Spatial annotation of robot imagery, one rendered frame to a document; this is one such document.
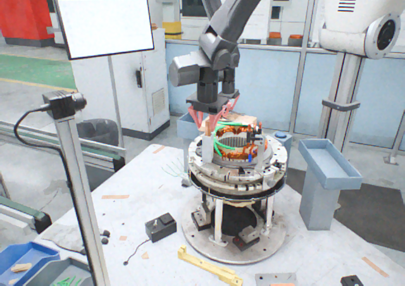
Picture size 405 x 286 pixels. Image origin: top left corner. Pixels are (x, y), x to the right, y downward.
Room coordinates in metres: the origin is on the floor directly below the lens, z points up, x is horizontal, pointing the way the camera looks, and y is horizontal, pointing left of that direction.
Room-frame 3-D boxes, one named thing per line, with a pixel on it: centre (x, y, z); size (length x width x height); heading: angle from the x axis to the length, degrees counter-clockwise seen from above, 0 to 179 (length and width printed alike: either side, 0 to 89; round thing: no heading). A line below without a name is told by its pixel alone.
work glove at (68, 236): (0.74, 0.45, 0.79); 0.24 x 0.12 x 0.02; 67
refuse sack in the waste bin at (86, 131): (2.12, 0.92, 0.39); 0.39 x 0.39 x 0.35
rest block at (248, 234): (0.71, -0.15, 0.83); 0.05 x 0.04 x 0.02; 123
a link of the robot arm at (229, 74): (1.16, -0.09, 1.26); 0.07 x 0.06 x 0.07; 120
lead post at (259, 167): (0.69, -0.16, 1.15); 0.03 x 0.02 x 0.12; 61
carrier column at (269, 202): (0.75, -0.22, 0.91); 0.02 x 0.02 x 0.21
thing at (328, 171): (0.82, -0.41, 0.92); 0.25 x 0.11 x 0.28; 1
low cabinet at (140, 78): (3.34, 0.99, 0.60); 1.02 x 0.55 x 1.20; 67
